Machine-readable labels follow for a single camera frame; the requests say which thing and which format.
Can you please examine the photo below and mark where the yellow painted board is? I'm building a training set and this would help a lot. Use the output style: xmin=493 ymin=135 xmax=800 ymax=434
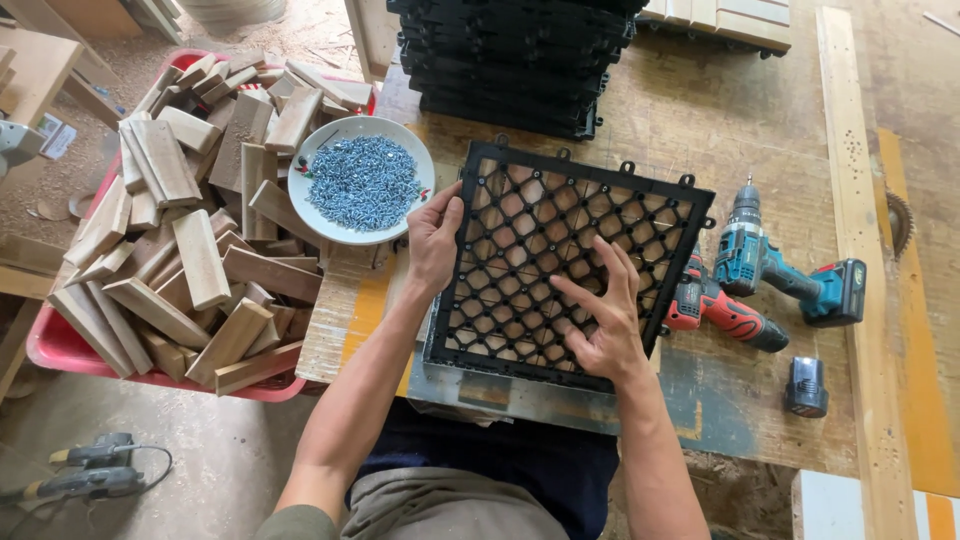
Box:
xmin=876 ymin=127 xmax=960 ymax=498

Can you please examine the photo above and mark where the upright wooden board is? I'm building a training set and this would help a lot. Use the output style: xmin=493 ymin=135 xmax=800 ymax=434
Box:
xmin=344 ymin=0 xmax=400 ymax=84

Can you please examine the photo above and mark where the grey corded power tool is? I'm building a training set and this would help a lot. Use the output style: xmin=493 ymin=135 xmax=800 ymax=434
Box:
xmin=0 ymin=431 xmax=174 ymax=520

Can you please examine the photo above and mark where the white panel board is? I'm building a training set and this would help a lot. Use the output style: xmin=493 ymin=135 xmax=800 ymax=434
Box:
xmin=791 ymin=468 xmax=960 ymax=540

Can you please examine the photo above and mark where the red plastic crate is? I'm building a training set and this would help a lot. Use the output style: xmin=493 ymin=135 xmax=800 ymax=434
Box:
xmin=26 ymin=48 xmax=380 ymax=405

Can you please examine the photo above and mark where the finished wooden deck tile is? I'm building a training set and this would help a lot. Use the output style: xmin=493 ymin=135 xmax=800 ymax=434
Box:
xmin=637 ymin=0 xmax=794 ymax=60

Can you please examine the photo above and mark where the black drill battery pack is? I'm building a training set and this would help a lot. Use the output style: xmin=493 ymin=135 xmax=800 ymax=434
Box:
xmin=784 ymin=356 xmax=831 ymax=420

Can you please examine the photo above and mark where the white ceramic plate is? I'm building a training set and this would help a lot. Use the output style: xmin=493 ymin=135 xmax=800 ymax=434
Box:
xmin=287 ymin=114 xmax=437 ymax=247

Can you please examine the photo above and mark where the grey metal machine part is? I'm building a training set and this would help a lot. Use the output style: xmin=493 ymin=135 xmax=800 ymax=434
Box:
xmin=0 ymin=120 xmax=48 ymax=180

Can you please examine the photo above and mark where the person's left hand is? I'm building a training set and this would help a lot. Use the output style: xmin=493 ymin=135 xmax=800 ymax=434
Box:
xmin=407 ymin=180 xmax=466 ymax=296

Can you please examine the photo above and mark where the person's right hand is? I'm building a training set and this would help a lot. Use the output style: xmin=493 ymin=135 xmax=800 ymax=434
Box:
xmin=549 ymin=237 xmax=654 ymax=384

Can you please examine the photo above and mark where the red cordless drill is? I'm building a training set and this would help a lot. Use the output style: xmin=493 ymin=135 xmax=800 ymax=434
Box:
xmin=663 ymin=243 xmax=791 ymax=354

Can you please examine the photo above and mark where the circular saw blade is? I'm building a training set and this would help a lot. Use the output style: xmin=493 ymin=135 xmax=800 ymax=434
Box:
xmin=885 ymin=189 xmax=917 ymax=262

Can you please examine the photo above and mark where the stack of black grid bases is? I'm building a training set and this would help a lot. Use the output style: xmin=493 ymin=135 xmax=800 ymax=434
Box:
xmin=386 ymin=0 xmax=651 ymax=143

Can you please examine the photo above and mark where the black plastic grid tile base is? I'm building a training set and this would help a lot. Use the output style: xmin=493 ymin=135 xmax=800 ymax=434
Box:
xmin=423 ymin=133 xmax=718 ymax=396

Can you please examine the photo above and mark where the pile of wooden slat blocks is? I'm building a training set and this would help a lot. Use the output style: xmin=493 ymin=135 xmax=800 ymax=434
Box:
xmin=46 ymin=48 xmax=375 ymax=398

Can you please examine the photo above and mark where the white paper packet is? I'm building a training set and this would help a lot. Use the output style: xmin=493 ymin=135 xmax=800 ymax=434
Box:
xmin=37 ymin=112 xmax=79 ymax=161

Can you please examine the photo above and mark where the long pale wooden plank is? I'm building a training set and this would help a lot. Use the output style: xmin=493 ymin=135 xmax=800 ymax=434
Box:
xmin=814 ymin=6 xmax=921 ymax=540

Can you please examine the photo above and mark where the pile of silver screws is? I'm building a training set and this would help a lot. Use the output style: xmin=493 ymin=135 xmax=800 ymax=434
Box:
xmin=306 ymin=135 xmax=422 ymax=233

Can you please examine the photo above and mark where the teal cordless drill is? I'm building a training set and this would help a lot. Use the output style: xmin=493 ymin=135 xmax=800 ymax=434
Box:
xmin=711 ymin=174 xmax=869 ymax=330

